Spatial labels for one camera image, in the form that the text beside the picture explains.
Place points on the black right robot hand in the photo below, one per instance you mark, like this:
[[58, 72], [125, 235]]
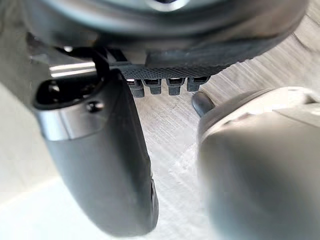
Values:
[[100, 155]]

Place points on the silver robot leg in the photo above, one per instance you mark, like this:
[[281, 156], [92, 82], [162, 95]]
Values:
[[260, 170]]

